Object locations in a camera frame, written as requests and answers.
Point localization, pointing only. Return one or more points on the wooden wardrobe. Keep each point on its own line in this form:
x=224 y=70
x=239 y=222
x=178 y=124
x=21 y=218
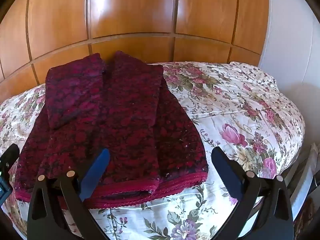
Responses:
x=135 y=10

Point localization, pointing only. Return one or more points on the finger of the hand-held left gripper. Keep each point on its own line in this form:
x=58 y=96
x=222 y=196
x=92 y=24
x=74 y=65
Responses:
x=10 y=155

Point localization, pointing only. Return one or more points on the white bed frame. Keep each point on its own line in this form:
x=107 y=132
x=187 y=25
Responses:
x=307 y=177

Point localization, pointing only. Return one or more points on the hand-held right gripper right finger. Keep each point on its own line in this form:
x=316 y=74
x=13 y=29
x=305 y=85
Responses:
x=226 y=170

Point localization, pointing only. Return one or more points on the dark red knitted sweater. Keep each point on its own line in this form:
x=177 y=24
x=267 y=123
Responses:
x=120 y=130

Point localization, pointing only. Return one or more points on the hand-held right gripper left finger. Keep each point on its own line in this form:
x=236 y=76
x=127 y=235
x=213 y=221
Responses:
x=96 y=172

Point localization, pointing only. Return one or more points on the floral bedspread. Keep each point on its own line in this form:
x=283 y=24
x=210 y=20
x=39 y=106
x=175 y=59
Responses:
x=237 y=110

